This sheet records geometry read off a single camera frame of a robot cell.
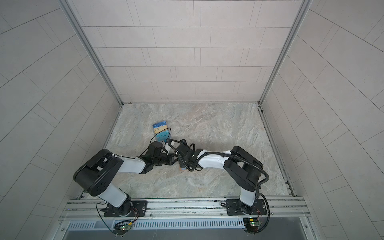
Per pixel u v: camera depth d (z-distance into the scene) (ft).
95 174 1.48
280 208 2.40
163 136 3.11
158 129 3.12
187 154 2.20
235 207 2.33
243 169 1.52
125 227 2.13
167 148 2.47
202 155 1.90
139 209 2.31
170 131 3.36
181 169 2.72
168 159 2.57
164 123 3.18
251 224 2.23
